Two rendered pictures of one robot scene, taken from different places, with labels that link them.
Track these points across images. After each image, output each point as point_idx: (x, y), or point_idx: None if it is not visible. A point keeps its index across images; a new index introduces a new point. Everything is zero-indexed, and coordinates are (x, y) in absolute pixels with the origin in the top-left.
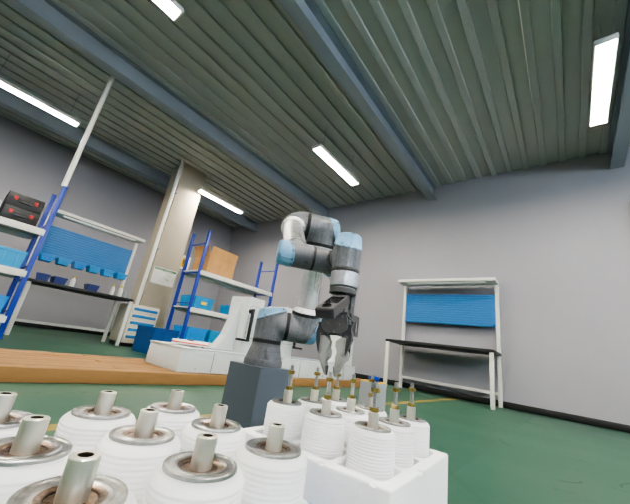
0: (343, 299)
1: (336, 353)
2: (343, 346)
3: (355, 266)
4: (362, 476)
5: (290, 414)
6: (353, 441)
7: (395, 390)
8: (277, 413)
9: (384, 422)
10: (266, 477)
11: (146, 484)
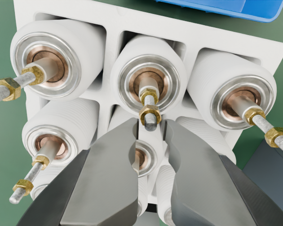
0: None
1: (127, 150)
2: (88, 176)
3: None
4: (59, 6)
5: (214, 73)
6: (72, 28)
7: (21, 181)
8: (239, 62)
9: (57, 127)
10: None
11: None
